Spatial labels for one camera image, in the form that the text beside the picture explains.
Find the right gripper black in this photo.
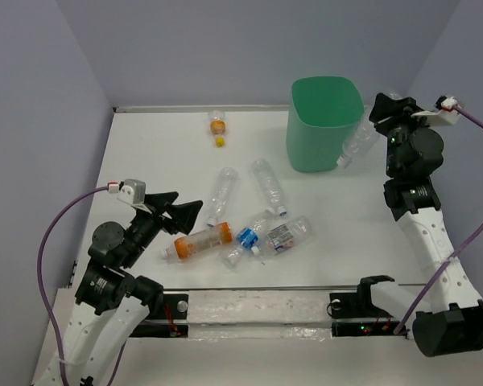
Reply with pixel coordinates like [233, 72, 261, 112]
[372, 93, 441, 178]

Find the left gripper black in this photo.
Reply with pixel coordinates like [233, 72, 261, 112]
[122, 190, 204, 265]

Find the clear bottle blue cap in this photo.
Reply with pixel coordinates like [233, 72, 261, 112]
[336, 105, 379, 168]

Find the clear bottle white cap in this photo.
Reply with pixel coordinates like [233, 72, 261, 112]
[206, 167, 238, 228]

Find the small bottle orange label yellow cap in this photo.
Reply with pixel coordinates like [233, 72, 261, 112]
[208, 110, 226, 148]

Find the clear bottle blue-ringed cap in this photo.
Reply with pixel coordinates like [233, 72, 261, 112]
[250, 158, 288, 217]

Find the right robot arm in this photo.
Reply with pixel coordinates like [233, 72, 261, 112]
[354, 92, 483, 357]

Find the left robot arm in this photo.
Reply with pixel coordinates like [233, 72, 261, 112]
[36, 180, 203, 385]

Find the green plastic bin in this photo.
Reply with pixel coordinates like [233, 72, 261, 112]
[286, 76, 364, 173]

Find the large orange label bottle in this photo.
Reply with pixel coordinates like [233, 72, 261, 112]
[157, 222, 233, 262]

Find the crushed bottle blue label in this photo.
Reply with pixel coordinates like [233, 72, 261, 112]
[222, 211, 274, 269]

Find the white foam strip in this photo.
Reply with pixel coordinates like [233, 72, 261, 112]
[187, 289, 331, 324]

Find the clear bottle white printed label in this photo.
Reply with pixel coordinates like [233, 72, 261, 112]
[252, 216, 312, 257]

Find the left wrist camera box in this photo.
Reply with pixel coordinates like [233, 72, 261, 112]
[118, 179, 146, 206]

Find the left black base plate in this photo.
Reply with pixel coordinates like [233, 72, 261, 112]
[130, 292, 189, 339]

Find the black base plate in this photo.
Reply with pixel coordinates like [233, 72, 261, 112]
[130, 292, 189, 339]
[326, 292, 398, 338]

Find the aluminium back rail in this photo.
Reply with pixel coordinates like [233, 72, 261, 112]
[113, 105, 289, 113]

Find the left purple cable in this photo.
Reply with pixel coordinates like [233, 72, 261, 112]
[36, 183, 126, 386]

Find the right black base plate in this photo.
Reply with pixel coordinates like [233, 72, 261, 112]
[326, 292, 398, 338]

